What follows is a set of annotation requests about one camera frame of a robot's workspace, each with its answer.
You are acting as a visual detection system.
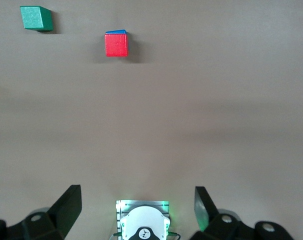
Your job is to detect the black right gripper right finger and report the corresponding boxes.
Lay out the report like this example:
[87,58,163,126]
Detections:
[188,185,295,240]

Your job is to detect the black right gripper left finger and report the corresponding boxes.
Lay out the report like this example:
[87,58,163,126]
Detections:
[0,184,83,240]

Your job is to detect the red wooden block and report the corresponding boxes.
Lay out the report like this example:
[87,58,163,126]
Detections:
[104,33,130,58]

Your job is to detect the blue wooden block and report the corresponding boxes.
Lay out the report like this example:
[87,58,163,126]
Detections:
[105,29,128,36]

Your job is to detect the green wooden block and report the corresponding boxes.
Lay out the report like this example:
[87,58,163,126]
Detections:
[19,5,54,33]

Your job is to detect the brown table cover sheet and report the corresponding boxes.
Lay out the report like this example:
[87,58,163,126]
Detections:
[0,0,303,240]

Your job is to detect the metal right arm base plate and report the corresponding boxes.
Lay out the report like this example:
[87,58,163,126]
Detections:
[115,199,171,240]

